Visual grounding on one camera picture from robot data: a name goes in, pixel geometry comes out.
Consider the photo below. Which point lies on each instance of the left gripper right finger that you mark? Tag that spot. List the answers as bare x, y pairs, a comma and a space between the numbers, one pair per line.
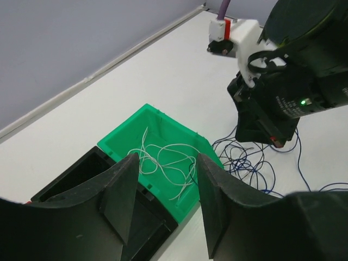
243, 223

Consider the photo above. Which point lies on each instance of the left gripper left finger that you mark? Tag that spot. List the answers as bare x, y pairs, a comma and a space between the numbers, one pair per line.
88, 222

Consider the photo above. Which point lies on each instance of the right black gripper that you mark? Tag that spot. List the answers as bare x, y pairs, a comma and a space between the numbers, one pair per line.
313, 36

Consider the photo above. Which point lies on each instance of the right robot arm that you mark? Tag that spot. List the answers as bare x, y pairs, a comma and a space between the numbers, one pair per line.
294, 67

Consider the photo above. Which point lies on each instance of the black plastic bin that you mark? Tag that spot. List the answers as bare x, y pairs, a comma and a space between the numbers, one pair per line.
151, 222

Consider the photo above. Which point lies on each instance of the green plastic bin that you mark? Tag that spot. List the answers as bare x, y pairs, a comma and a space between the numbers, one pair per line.
167, 151

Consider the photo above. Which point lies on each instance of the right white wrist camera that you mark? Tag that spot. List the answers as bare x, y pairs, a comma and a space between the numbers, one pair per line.
242, 39

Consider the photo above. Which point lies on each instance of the aluminium back rail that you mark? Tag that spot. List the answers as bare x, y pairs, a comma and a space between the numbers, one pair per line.
49, 49

